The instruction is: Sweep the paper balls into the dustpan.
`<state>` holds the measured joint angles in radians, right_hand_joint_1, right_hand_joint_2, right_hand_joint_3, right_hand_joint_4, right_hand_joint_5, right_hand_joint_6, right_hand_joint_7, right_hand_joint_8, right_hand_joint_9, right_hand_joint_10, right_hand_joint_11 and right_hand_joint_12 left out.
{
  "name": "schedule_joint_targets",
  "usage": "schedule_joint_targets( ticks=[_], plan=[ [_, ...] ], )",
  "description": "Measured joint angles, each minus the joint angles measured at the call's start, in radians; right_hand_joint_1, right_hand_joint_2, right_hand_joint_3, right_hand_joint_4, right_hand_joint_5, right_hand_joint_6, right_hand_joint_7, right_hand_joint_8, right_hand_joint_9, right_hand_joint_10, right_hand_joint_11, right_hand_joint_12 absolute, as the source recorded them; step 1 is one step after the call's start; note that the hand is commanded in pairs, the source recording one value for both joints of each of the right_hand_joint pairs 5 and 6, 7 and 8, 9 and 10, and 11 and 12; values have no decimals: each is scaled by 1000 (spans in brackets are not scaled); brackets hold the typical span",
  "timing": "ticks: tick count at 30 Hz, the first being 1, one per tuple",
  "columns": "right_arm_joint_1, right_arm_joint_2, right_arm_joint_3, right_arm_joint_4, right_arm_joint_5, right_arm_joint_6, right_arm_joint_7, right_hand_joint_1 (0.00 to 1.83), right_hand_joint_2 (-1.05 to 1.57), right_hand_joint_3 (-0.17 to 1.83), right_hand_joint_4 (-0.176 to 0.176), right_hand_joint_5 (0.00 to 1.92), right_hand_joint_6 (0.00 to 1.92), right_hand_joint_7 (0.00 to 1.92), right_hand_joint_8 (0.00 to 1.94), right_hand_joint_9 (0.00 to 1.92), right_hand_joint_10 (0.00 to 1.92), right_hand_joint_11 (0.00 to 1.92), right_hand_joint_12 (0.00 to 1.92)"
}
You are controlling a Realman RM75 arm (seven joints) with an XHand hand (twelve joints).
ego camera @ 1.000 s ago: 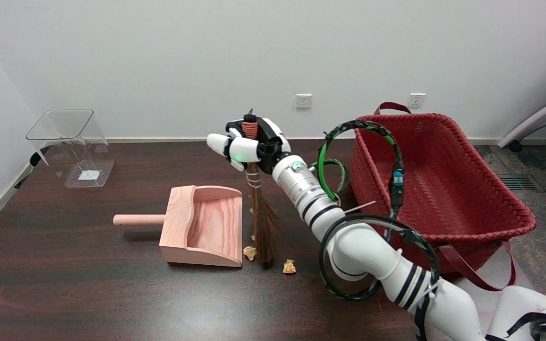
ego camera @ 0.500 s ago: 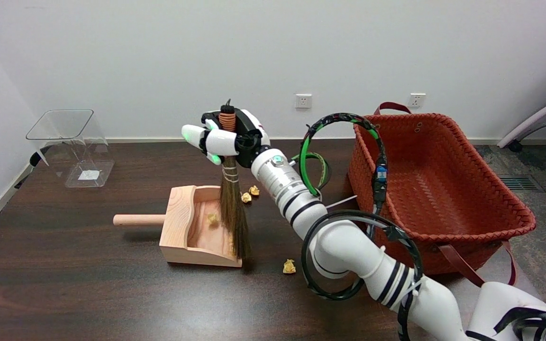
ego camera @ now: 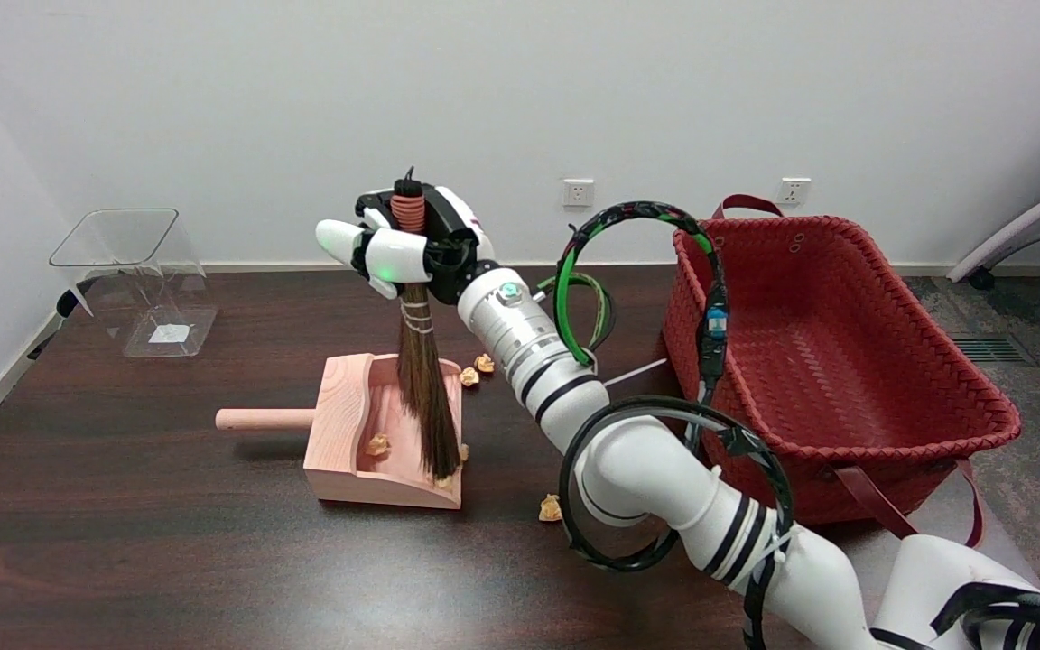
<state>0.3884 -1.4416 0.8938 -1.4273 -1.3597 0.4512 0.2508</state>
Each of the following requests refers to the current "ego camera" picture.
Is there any red woven basket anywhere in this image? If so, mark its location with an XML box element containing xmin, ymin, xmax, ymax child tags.
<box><xmin>662</xmin><ymin>193</ymin><xmax>1023</xmax><ymax>550</ymax></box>

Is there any thick black cable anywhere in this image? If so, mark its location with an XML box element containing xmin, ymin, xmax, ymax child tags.
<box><xmin>931</xmin><ymin>582</ymin><xmax>1040</xmax><ymax>650</ymax></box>

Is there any thin green cable loop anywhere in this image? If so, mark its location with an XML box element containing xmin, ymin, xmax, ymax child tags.
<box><xmin>536</xmin><ymin>271</ymin><xmax>617</xmax><ymax>355</ymax></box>

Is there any brown straw hand broom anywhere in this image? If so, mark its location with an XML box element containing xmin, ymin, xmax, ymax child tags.
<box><xmin>389</xmin><ymin>167</ymin><xmax>465</xmax><ymax>479</ymax></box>

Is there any white zip tie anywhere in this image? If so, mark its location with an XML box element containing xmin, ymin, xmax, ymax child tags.
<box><xmin>604</xmin><ymin>359</ymin><xmax>669</xmax><ymax>386</ymax></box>

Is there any grey office chair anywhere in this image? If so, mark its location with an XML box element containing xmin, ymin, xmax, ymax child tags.
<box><xmin>947</xmin><ymin>172</ymin><xmax>1040</xmax><ymax>407</ymax></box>

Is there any black braided green-ended cable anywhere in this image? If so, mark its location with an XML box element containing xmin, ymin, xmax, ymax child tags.
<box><xmin>553</xmin><ymin>200</ymin><xmax>730</xmax><ymax>452</ymax></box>

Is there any metal floor vent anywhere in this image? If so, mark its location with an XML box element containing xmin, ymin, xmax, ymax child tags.
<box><xmin>952</xmin><ymin>336</ymin><xmax>1035</xmax><ymax>367</ymax></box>

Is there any plain black cable loop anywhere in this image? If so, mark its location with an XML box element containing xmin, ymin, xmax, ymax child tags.
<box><xmin>559</xmin><ymin>395</ymin><xmax>794</xmax><ymax>650</ymax></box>

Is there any clear plastic container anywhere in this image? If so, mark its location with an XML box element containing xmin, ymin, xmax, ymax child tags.
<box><xmin>49</xmin><ymin>208</ymin><xmax>219</xmax><ymax>359</ymax></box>

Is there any light wooden dustpan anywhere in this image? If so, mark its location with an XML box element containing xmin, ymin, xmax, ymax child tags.
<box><xmin>216</xmin><ymin>353</ymin><xmax>464</xmax><ymax>511</ymax></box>

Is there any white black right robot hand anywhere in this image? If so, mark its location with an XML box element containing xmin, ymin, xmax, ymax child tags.
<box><xmin>315</xmin><ymin>185</ymin><xmax>498</xmax><ymax>303</ymax></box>

